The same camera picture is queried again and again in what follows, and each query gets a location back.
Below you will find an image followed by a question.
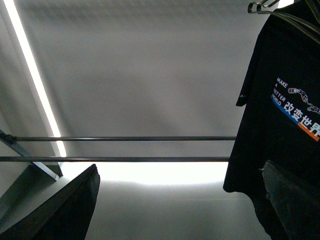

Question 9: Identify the black printed hanging t-shirt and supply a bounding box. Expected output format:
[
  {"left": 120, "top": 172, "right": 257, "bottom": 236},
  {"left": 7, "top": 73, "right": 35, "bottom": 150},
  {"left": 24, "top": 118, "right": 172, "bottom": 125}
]
[{"left": 223, "top": 0, "right": 320, "bottom": 240}]

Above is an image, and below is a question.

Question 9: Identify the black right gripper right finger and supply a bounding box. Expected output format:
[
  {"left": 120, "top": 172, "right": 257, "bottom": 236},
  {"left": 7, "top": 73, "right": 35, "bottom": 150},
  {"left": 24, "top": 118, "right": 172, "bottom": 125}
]
[{"left": 262, "top": 160, "right": 320, "bottom": 240}]

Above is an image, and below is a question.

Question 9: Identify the dark metal clothes hanger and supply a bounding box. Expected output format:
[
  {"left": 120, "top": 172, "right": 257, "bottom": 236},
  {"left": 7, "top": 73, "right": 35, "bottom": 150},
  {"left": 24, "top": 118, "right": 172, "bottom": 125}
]
[{"left": 247, "top": 0, "right": 320, "bottom": 42}]

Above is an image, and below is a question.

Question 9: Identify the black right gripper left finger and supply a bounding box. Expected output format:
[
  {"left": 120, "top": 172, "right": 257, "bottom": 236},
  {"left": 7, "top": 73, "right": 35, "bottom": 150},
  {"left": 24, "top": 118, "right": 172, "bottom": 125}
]
[{"left": 0, "top": 164, "right": 101, "bottom": 240}]

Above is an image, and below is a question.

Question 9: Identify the grey metal drying rack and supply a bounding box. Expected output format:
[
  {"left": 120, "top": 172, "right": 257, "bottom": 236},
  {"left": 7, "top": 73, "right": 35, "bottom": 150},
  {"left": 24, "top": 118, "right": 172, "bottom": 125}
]
[{"left": 0, "top": 131, "right": 236, "bottom": 179}]

